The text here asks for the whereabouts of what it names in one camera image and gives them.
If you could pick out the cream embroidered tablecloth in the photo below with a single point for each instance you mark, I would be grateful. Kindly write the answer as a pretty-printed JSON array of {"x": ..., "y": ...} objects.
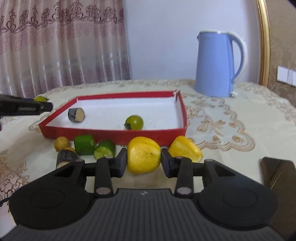
[{"x": 237, "y": 131}]

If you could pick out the small yellow pepper piece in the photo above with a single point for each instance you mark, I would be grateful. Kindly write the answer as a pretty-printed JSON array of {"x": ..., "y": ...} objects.
[{"x": 184, "y": 147}]

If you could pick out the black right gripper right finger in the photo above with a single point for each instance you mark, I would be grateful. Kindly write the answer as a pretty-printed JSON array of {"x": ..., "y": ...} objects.
[{"x": 181, "y": 168}]

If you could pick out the white wall switch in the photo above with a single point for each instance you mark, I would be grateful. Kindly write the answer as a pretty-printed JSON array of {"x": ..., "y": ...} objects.
[{"x": 286, "y": 76}]

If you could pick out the red shallow tray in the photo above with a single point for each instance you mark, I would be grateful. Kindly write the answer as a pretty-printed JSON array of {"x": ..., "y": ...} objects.
[{"x": 163, "y": 113}]

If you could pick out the pink patterned curtain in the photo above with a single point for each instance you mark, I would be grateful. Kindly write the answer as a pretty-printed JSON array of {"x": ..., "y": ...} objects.
[{"x": 48, "y": 44}]

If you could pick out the gold mirror frame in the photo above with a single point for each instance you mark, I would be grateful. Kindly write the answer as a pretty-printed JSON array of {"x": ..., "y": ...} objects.
[{"x": 264, "y": 35}]

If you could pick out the blue electric kettle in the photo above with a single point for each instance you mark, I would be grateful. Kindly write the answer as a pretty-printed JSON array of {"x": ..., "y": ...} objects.
[{"x": 215, "y": 74}]

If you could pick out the dark phone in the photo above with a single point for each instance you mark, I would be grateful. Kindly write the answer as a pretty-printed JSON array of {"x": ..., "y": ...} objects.
[{"x": 279, "y": 176}]

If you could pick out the green cucumber chunk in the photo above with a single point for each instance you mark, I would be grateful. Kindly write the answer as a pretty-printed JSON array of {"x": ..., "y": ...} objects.
[{"x": 84, "y": 145}]

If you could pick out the yellow longan fruit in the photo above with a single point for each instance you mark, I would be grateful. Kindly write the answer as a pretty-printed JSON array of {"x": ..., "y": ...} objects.
[{"x": 61, "y": 143}]

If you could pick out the green tomato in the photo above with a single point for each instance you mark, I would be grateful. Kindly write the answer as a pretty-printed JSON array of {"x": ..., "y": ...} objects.
[
  {"x": 134, "y": 123},
  {"x": 41, "y": 99}
]

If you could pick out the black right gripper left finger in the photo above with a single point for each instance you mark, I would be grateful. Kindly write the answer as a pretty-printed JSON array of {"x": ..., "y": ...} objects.
[{"x": 107, "y": 168}]

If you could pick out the cut green cucumber piece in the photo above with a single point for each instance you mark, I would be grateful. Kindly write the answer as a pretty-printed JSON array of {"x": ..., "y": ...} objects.
[{"x": 104, "y": 149}]

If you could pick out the large yellow pepper piece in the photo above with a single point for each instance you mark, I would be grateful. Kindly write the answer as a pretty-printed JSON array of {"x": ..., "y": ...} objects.
[{"x": 143, "y": 155}]

